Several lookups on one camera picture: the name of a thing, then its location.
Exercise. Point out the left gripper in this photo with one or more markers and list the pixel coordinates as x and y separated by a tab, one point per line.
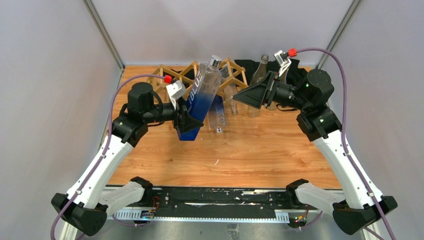
186	122

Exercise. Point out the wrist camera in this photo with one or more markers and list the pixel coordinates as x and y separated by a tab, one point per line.
284	61
175	91

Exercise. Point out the wooden wine rack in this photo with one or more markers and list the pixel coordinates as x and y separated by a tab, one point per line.
236	75

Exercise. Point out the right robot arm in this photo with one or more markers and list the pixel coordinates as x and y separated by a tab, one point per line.
361	203

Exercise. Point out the black cloth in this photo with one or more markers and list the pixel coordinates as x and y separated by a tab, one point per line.
295	72

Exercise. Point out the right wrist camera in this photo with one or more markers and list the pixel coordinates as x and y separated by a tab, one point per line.
284	61

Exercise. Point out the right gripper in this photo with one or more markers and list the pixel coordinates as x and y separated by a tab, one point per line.
253	95

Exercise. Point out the clear glass bottle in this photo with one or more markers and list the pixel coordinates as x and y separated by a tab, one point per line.
261	70

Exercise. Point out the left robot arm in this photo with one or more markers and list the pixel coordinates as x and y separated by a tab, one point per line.
85	206

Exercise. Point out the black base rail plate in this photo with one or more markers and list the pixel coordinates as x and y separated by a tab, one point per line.
223	204

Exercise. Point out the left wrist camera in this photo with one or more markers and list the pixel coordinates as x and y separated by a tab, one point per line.
175	91

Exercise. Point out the blue labelled bottle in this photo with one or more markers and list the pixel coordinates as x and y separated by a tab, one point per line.
204	88

